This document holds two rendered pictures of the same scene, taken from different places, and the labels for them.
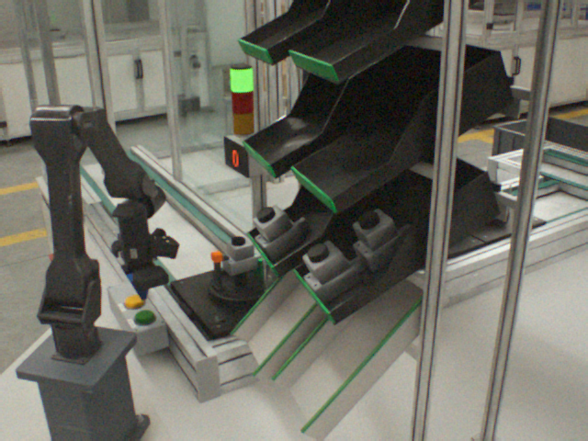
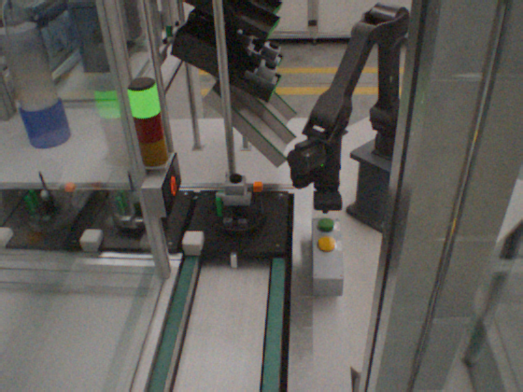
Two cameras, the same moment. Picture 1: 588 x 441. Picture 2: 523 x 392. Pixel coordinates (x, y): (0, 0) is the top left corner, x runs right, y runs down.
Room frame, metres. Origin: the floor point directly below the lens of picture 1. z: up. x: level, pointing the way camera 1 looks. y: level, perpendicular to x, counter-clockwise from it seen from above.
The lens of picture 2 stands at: (1.89, 0.68, 1.74)
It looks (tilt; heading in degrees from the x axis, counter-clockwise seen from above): 37 degrees down; 215
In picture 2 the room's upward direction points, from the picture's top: 3 degrees counter-clockwise
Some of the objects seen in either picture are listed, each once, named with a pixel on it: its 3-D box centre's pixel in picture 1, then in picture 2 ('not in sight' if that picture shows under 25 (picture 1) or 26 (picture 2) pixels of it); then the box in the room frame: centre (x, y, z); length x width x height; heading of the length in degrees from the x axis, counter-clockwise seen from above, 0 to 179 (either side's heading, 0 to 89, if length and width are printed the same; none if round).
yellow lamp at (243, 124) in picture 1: (243, 121); (152, 148); (1.36, 0.07, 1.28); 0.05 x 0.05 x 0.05
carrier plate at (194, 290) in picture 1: (241, 294); (239, 220); (1.13, 0.08, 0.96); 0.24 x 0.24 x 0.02; 29
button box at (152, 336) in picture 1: (136, 315); (326, 254); (1.10, 0.31, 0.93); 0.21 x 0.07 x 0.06; 29
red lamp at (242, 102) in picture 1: (243, 100); (148, 124); (1.36, 0.07, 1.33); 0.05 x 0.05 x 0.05
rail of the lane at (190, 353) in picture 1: (138, 277); (299, 321); (1.30, 0.35, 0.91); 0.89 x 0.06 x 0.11; 29
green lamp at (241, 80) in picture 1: (242, 79); (143, 99); (1.36, 0.07, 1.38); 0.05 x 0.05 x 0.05
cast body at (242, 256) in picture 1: (243, 253); (232, 189); (1.14, 0.07, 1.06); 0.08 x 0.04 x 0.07; 119
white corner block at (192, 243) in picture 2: not in sight; (193, 243); (1.27, 0.04, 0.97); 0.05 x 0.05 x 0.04; 29
